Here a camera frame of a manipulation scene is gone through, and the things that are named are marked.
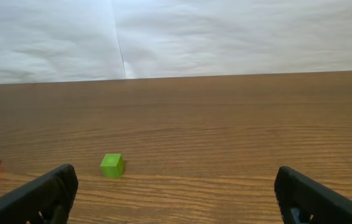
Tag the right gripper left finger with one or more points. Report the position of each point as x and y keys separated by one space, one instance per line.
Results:
x=38 y=199

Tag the green cube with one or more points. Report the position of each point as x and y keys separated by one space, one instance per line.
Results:
x=112 y=166

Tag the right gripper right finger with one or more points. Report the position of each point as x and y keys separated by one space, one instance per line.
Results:
x=312 y=199

